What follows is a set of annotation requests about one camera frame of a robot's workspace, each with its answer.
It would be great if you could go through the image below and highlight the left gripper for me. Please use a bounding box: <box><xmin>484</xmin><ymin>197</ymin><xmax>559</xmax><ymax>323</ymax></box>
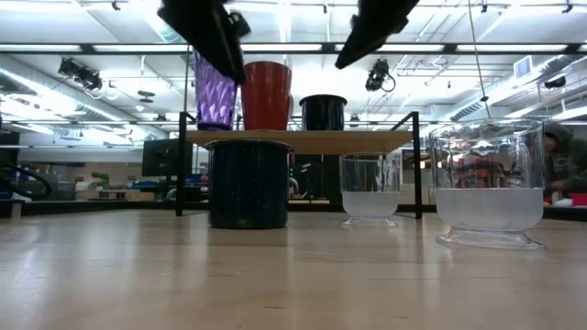
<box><xmin>157</xmin><ymin>0</ymin><xmax>252</xmax><ymax>85</ymax></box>

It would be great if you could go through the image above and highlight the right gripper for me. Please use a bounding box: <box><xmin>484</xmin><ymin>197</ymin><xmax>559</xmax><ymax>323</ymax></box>
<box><xmin>334</xmin><ymin>0</ymin><xmax>421</xmax><ymax>70</ymax></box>

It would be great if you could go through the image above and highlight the purple faceted tumbler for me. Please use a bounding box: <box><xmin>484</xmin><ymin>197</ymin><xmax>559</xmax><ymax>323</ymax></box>
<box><xmin>193</xmin><ymin>49</ymin><xmax>239</xmax><ymax>132</ymax></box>

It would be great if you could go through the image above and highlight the orange mug white handle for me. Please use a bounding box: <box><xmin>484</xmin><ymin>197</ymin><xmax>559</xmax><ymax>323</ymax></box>
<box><xmin>240</xmin><ymin>60</ymin><xmax>294</xmax><ymax>131</ymax></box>

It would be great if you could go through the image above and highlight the dark blue speckled enamel mug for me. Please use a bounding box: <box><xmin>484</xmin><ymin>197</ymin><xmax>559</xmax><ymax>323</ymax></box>
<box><xmin>204</xmin><ymin>138</ymin><xmax>294</xmax><ymax>230</ymax></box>
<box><xmin>298</xmin><ymin>93</ymin><xmax>349</xmax><ymax>132</ymax></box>

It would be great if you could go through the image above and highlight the clear plastic cup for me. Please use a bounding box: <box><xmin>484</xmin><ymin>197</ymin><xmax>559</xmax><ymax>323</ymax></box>
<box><xmin>428</xmin><ymin>117</ymin><xmax>548</xmax><ymax>252</ymax></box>
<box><xmin>338</xmin><ymin>151</ymin><xmax>403</xmax><ymax>229</ymax></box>

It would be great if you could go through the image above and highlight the black computer monitor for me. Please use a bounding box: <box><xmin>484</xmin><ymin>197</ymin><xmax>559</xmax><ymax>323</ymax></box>
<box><xmin>140</xmin><ymin>137</ymin><xmax>194</xmax><ymax>178</ymax></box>

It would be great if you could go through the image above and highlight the black ceiling equipment cluster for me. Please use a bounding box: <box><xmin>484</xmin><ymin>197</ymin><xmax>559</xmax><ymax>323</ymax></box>
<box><xmin>58</xmin><ymin>57</ymin><xmax>105</xmax><ymax>92</ymax></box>

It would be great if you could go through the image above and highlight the person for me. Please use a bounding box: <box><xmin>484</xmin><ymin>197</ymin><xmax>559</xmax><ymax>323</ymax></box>
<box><xmin>543</xmin><ymin>121</ymin><xmax>587</xmax><ymax>205</ymax></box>

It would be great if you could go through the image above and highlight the black ceiling-mounted camera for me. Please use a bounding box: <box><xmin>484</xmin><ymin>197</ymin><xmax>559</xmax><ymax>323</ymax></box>
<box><xmin>365</xmin><ymin>58</ymin><xmax>396</xmax><ymax>93</ymax></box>

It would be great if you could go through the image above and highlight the black overhead frame bar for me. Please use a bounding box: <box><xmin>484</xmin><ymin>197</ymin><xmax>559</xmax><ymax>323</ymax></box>
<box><xmin>0</xmin><ymin>41</ymin><xmax>587</xmax><ymax>54</ymax></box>

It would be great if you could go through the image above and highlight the wooden shelf black metal frame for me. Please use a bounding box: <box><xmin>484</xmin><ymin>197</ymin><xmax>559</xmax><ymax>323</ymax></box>
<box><xmin>175</xmin><ymin>111</ymin><xmax>424</xmax><ymax>220</ymax></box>

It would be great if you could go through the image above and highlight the thin hanging wire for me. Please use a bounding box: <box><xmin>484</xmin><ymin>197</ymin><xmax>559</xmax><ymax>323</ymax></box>
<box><xmin>467</xmin><ymin>0</ymin><xmax>492</xmax><ymax>120</ymax></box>

